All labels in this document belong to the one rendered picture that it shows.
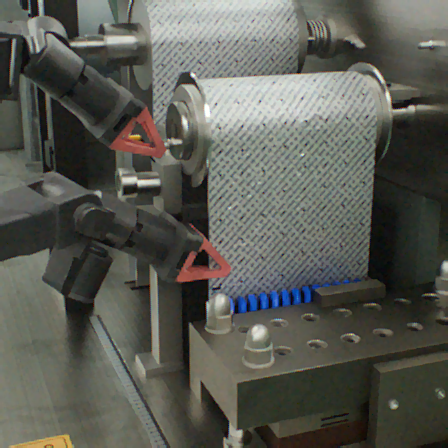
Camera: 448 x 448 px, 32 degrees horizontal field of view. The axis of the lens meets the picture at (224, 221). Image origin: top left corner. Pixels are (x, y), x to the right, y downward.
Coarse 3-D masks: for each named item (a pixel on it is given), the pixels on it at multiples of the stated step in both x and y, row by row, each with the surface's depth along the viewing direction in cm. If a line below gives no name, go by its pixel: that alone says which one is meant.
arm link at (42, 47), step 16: (32, 48) 90; (48, 48) 89; (64, 48) 90; (32, 64) 89; (48, 64) 89; (64, 64) 90; (80, 64) 92; (32, 80) 91; (48, 80) 90; (64, 80) 90; (80, 80) 92
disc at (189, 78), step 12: (180, 84) 102; (192, 84) 98; (204, 96) 95; (204, 108) 95; (204, 120) 95; (204, 132) 96; (204, 144) 96; (204, 156) 97; (204, 168) 97; (192, 180) 102; (204, 180) 99
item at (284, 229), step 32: (224, 192) 99; (256, 192) 100; (288, 192) 102; (320, 192) 104; (352, 192) 106; (224, 224) 100; (256, 224) 102; (288, 224) 104; (320, 224) 105; (352, 224) 107; (224, 256) 101; (256, 256) 103; (288, 256) 105; (320, 256) 107; (352, 256) 109; (224, 288) 103; (256, 288) 105; (288, 288) 106
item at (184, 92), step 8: (368, 80) 106; (184, 88) 99; (176, 96) 102; (184, 96) 99; (192, 96) 97; (376, 96) 105; (192, 104) 97; (376, 104) 104; (192, 112) 97; (200, 112) 96; (376, 112) 104; (192, 120) 97; (200, 120) 96; (200, 128) 96; (376, 128) 105; (200, 136) 96; (376, 136) 105; (200, 144) 96; (376, 144) 106; (192, 152) 99; (200, 152) 97; (184, 160) 102; (192, 160) 99; (200, 160) 98; (184, 168) 103; (192, 168) 99
